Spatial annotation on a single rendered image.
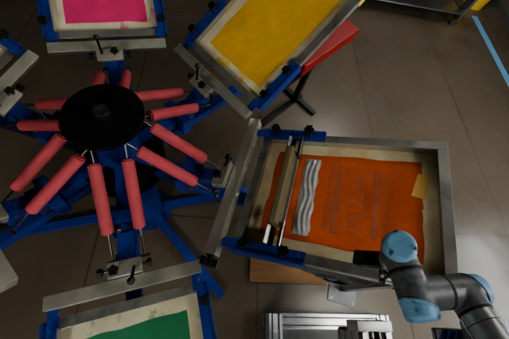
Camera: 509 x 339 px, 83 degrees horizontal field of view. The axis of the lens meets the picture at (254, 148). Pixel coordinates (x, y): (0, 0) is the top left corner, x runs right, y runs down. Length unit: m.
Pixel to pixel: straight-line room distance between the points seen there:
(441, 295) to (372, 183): 0.59
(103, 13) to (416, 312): 1.85
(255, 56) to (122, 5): 0.79
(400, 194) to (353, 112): 2.12
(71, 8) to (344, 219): 1.71
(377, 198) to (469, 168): 2.59
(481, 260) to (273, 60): 2.62
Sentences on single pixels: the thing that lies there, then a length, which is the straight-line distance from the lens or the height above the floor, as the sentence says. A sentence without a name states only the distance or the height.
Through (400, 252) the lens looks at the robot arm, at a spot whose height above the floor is 1.71.
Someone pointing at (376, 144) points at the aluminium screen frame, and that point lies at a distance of 1.36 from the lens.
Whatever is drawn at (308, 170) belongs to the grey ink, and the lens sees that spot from 1.33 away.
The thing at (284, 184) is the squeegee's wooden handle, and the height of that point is 1.26.
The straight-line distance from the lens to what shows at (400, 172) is 1.34.
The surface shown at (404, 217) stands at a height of 1.38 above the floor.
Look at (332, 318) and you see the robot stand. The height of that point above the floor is 0.21.
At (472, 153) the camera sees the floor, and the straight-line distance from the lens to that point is 3.94.
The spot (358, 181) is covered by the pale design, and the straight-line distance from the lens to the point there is 1.30.
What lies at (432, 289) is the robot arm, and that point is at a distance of 0.81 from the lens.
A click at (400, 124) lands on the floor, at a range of 3.55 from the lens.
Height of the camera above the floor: 2.34
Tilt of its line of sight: 60 degrees down
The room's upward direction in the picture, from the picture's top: 20 degrees clockwise
